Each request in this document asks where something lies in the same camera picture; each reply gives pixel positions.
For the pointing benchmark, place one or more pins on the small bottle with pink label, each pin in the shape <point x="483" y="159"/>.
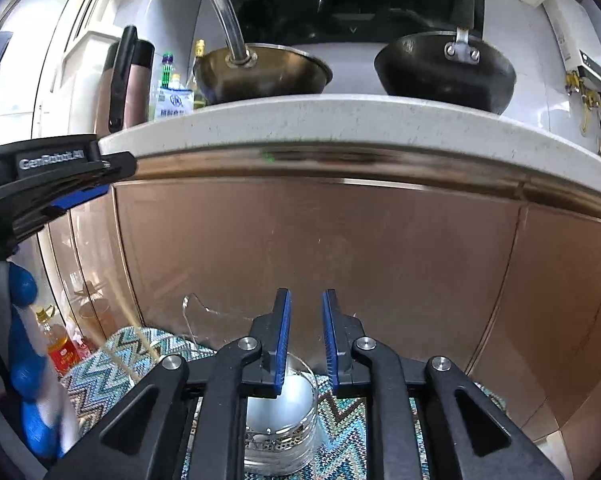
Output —
<point x="83" y="345"/>

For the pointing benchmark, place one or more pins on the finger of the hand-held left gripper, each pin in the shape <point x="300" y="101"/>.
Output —
<point x="80" y="197"/>
<point x="120" y="165"/>

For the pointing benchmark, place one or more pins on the white and blue salt bag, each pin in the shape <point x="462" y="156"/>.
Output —
<point x="173" y="102"/>

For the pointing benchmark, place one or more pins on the clear bottle with green cap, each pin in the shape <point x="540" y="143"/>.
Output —
<point x="166" y="67"/>

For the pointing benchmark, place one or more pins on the zigzag patterned mat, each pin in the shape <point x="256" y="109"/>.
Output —
<point x="130" y="350"/>

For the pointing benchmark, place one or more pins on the white water heater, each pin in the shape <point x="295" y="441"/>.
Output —
<point x="580" y="40"/>

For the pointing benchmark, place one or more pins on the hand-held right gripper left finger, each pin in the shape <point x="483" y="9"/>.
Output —
<point x="283" y="340"/>

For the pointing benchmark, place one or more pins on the black range hood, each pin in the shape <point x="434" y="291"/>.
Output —
<point x="330" y="0"/>

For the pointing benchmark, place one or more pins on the cooking oil bottle red label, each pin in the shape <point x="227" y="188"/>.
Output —
<point x="63" y="352"/>

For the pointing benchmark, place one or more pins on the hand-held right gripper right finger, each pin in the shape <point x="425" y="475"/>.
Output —
<point x="330" y="345"/>

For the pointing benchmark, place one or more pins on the glass bottle with yellow cap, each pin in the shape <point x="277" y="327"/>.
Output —
<point x="199" y="55"/>

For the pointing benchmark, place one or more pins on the clear glass jar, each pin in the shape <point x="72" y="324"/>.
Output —
<point x="280" y="410"/>

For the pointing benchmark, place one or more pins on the brown kitchen cabinet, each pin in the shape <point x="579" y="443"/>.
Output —
<point x="330" y="240"/>

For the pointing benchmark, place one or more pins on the yellow gas pipe valves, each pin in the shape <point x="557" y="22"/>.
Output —
<point x="585" y="95"/>

